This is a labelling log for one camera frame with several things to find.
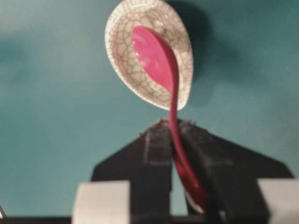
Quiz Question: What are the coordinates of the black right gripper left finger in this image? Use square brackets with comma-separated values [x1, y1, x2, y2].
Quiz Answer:
[91, 119, 173, 224]

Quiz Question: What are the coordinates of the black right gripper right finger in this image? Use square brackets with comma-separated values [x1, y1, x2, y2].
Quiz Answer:
[178, 120, 294, 224]

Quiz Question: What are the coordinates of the crackle pattern ceramic dish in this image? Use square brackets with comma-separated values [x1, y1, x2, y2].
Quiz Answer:
[105, 0, 194, 110]

